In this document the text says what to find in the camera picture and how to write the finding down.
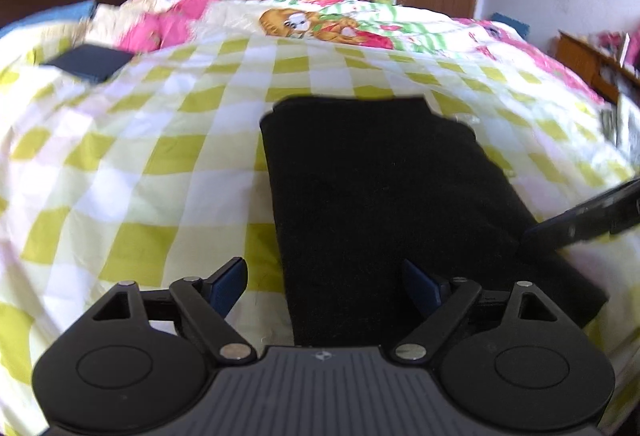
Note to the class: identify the blue pillow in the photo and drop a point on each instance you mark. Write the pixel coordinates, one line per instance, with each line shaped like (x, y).
(55, 13)

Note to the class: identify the dark blue folded cloth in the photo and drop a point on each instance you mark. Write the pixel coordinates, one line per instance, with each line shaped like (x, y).
(90, 63)

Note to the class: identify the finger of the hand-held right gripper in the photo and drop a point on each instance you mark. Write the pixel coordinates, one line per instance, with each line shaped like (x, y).
(590, 216)

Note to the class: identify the yellow checked cartoon bed cover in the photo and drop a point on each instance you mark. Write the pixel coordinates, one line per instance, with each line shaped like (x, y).
(165, 176)

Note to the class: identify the pink quilt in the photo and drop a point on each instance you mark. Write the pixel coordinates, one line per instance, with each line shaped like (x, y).
(160, 20)

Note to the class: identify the wooden desk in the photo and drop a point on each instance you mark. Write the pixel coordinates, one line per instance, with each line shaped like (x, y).
(582, 58)

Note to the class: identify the black pants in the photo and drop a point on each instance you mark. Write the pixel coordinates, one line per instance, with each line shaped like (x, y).
(390, 196)

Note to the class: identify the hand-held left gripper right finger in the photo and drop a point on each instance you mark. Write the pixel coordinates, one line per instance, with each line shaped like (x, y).
(421, 289)

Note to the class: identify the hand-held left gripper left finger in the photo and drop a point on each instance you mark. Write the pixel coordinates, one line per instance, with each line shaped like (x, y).
(229, 285)

